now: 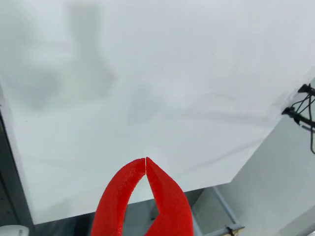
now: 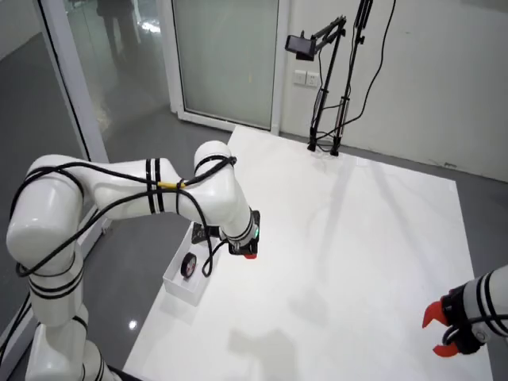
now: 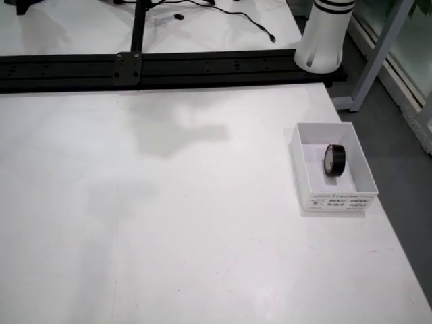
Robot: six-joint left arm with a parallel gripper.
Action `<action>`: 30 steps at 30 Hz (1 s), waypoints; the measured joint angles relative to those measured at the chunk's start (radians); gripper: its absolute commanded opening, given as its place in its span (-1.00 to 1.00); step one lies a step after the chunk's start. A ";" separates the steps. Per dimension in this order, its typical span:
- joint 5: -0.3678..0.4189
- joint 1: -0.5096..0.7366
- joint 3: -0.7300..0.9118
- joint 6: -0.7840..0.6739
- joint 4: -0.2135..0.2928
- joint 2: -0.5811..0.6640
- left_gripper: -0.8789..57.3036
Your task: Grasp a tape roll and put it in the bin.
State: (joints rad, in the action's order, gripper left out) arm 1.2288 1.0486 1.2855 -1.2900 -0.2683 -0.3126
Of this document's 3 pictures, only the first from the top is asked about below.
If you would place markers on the grey metal table frame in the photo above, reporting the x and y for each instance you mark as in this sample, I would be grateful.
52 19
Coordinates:
225 206

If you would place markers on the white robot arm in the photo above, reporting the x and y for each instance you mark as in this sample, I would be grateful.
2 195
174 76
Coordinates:
12 231

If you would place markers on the black boom stand with camera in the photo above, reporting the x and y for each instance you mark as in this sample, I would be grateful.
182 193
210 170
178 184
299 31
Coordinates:
305 88

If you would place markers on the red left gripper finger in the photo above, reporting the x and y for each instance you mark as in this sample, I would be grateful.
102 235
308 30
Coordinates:
115 196

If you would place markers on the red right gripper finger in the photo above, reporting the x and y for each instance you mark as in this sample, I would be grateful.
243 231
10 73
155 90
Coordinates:
172 204

